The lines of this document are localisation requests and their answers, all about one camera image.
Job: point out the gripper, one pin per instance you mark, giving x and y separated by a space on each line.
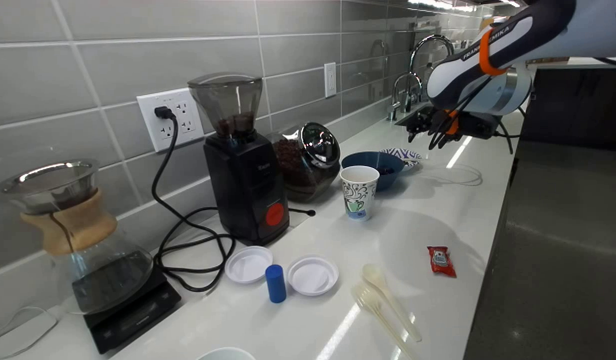
475 125

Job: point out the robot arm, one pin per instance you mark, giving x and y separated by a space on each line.
538 30

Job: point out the black and white bowl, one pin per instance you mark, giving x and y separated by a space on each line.
409 156

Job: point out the blue bowl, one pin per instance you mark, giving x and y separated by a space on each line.
373 161

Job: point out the sink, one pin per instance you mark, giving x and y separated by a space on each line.
413 114

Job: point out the small chrome tap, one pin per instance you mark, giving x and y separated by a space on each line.
395 97

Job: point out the tall chrome tap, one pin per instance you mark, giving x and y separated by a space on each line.
428 41

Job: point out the patterned paper cup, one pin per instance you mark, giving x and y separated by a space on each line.
359 197

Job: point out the glass jar with chrome lid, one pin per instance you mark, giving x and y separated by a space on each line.
308 160

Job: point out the red sauce packet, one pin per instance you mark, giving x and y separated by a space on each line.
442 261

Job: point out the small black rod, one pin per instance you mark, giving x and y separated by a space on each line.
303 212

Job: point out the dark cabinet with white top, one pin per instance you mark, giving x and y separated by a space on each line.
578 105

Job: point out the clear plastic spoon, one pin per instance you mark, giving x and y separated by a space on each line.
375 276

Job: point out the black coffee grinder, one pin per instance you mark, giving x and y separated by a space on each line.
247 180

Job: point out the clear plastic fork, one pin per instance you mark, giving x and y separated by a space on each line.
369 300

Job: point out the white plastic lid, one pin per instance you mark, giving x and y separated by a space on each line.
313 275
248 264

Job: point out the blue cylinder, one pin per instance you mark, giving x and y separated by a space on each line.
276 285

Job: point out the black digital scale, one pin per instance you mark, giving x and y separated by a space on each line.
132 315

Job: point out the glass carafe with wooden collar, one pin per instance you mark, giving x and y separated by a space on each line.
72 225

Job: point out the white wall switch plate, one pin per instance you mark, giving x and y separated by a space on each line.
330 80

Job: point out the white wall socket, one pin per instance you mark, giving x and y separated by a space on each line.
180 117

